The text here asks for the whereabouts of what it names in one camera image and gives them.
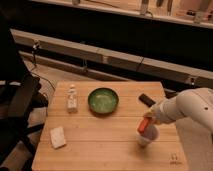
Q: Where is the black chair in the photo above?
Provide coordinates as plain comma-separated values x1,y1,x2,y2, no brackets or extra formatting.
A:
0,11,48,165

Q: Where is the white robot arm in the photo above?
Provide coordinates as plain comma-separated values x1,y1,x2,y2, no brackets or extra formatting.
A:
144,88,213,133

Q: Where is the black floor cable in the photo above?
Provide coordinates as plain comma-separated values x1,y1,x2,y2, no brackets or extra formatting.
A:
31,68,56,93

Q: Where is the green ceramic bowl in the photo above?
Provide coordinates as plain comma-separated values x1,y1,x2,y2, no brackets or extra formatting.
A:
88,87,119,115

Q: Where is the red orange pepper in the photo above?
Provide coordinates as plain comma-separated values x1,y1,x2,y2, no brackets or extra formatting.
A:
137,117,151,134

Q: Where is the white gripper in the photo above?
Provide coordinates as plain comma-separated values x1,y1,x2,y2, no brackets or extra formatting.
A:
143,101,172,125

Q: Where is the black rectangular block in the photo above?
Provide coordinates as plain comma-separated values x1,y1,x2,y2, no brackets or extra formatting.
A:
139,94,155,107

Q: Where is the small white bottle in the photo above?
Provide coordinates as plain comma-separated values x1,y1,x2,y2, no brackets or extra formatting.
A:
67,84,77,113

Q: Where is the white sponge block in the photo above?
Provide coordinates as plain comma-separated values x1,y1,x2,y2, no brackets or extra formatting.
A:
50,127,66,149

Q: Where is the white ceramic cup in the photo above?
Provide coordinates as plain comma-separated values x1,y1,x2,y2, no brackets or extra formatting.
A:
137,124,159,147

